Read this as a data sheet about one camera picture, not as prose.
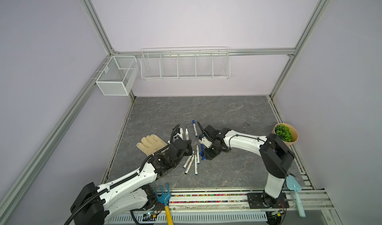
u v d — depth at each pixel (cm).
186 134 79
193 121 105
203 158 88
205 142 83
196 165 85
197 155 89
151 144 94
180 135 71
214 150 75
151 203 64
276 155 48
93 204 39
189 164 85
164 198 74
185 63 99
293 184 77
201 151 91
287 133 85
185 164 85
